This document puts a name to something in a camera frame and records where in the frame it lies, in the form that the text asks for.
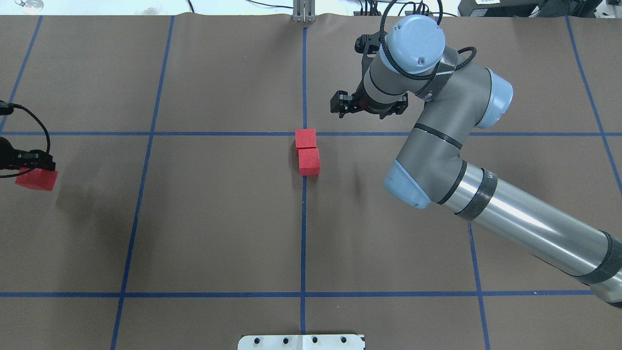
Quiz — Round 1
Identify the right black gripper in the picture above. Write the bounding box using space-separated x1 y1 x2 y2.
329 90 409 120

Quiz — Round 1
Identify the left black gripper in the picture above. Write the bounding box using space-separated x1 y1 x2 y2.
0 137 56 171

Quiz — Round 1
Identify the red block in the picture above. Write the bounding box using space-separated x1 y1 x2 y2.
294 128 317 155
297 148 321 176
15 169 58 192

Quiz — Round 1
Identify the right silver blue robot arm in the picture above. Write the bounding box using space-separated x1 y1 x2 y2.
329 14 622 308

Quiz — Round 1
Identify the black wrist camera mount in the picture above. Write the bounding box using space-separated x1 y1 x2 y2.
354 31 386 55

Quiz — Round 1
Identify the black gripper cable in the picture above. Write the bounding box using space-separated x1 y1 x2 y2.
379 0 478 82

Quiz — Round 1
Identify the aluminium frame post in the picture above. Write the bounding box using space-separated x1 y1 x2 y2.
292 0 317 23

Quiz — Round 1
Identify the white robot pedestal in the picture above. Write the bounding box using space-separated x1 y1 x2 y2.
237 334 366 350

